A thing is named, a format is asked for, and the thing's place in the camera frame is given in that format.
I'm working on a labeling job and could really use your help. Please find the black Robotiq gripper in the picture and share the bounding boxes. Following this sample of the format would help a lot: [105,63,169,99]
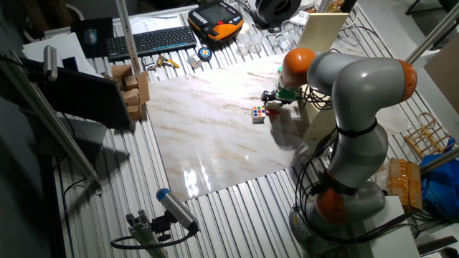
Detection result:
[260,90,295,106]

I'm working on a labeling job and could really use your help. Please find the multicoloured Rubik's cube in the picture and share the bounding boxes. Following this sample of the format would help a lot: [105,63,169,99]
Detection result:
[251,105,267,125]

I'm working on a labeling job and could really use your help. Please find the cream wooden shelf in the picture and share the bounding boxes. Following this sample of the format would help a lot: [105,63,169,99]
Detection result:
[295,13,351,143]

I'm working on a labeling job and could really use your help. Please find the clear plastic cup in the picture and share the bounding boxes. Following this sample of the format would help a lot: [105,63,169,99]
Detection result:
[235,32,252,57]
[249,32,265,54]

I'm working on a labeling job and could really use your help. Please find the clear glass beaker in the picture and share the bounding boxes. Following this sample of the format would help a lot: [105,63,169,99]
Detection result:
[274,19,301,51]

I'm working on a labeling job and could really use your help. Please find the marble patterned mat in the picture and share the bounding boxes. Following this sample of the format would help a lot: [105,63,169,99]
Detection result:
[146,53,345,202]

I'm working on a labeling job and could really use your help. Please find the round black puck blue logo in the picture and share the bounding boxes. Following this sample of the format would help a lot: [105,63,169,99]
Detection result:
[197,47,213,62]

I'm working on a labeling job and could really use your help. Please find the clear box coloured clips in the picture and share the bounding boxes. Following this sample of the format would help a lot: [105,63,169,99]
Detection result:
[186,54,204,70]

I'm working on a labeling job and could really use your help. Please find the white power strip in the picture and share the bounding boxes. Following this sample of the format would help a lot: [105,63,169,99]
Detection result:
[288,9,311,27]

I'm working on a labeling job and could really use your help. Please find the black filament spool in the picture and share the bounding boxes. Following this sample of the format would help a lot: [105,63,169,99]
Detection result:
[255,0,303,25]

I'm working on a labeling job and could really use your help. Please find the orange black teach pendant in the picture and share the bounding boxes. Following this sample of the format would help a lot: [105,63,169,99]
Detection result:
[187,1,245,42]

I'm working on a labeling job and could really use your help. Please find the silver pliers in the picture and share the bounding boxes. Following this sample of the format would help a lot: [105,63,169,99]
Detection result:
[141,59,161,78]

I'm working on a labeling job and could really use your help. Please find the small cardboard box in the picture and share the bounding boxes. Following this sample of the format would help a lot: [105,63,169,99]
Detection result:
[136,70,151,105]

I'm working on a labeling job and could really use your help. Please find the black computer keyboard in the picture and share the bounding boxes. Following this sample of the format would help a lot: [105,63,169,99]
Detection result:
[105,25,198,62]

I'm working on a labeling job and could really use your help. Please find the small cardboard block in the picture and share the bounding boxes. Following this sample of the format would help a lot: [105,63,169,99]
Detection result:
[121,88,141,107]
[127,103,143,121]
[123,74,139,90]
[110,64,133,79]

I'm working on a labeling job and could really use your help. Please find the aluminium profile pole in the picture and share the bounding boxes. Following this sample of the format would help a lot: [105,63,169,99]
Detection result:
[419,146,459,176]
[403,1,459,65]
[114,0,141,76]

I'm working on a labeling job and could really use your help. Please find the orange cardboard package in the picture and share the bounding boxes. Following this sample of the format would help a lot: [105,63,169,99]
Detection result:
[385,158,423,214]

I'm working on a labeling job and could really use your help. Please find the wooden slat rack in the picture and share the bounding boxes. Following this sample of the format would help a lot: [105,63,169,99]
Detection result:
[404,111,456,161]

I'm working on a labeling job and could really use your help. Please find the black mouse pad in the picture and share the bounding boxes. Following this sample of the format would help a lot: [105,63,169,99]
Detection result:
[70,16,115,59]

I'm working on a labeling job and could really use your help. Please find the brown board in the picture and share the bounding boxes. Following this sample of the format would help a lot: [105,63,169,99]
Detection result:
[425,35,459,115]

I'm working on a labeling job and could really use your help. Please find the black monitor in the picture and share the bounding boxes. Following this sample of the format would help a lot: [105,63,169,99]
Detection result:
[19,57,136,130]

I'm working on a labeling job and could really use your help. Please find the grey computer mouse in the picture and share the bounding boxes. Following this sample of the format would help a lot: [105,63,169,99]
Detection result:
[83,28,98,46]

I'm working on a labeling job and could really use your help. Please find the grey monitor base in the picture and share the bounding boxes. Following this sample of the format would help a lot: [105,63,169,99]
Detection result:
[35,116,108,158]

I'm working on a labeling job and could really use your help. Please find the blue bag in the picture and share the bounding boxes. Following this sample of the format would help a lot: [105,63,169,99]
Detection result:
[419,138,459,221]

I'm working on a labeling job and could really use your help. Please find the white paper sheets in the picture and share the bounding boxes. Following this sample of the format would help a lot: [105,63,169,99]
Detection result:
[22,32,103,78]

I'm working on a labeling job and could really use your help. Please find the aluminium diagonal beam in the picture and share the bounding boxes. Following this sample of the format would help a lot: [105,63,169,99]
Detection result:
[0,49,103,194]

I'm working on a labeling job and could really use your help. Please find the black plug cable blue light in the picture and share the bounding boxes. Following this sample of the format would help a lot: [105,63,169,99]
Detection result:
[313,133,336,158]

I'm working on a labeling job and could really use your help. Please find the yellow handled tool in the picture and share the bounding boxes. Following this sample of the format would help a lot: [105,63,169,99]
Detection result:
[156,54,181,70]

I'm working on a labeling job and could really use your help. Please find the silver camera blue end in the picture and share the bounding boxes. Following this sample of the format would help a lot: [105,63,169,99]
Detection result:
[156,188,201,234]

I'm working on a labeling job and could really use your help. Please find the black camera clamp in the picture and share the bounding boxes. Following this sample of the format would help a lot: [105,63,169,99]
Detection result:
[150,211,173,243]

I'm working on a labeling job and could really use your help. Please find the short aluminium profile post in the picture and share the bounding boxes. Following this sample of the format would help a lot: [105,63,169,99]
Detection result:
[125,209,169,258]

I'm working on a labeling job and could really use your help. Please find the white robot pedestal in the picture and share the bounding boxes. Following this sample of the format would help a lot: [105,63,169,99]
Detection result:
[353,195,420,258]

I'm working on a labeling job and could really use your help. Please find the black camera cable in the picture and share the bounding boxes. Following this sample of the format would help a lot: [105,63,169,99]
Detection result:
[110,229,197,250]

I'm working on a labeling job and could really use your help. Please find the silver depth camera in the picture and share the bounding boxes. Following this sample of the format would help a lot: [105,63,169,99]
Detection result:
[42,45,59,82]

